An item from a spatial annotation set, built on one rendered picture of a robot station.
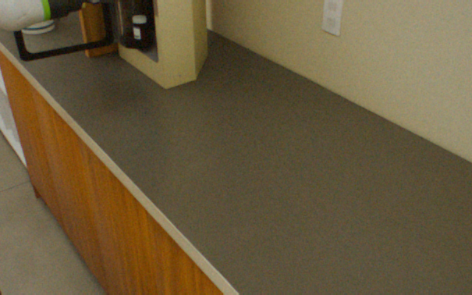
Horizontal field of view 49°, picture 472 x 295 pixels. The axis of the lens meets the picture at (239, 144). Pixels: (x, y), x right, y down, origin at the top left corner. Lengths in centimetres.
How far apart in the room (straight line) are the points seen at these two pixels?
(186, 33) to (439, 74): 72
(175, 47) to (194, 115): 24
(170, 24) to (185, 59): 13
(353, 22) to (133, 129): 68
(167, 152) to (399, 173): 57
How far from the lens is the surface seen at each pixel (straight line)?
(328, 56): 162
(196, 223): 108
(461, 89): 136
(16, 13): 147
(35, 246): 255
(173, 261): 126
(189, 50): 160
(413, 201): 119
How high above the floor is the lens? 165
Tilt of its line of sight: 33 degrees down
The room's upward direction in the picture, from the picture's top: straight up
